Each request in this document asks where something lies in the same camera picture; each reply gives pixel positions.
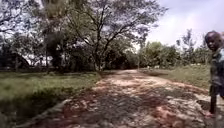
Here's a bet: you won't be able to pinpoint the large spreading tree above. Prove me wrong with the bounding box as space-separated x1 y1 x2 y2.
64 0 168 73

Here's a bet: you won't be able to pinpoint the red brick path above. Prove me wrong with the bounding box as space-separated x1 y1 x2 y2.
16 68 224 128

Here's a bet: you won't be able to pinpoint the row of distant trees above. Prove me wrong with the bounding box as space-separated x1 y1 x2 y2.
138 29 214 69

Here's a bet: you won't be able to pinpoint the grass verge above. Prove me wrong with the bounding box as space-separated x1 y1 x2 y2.
139 64 214 90

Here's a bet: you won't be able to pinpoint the dark leafy trees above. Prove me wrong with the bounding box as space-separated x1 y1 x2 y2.
0 0 98 73

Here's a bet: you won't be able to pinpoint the grass field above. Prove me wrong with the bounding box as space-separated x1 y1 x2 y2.
0 70 103 126

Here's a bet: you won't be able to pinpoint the person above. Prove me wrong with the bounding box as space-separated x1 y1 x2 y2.
203 30 224 118

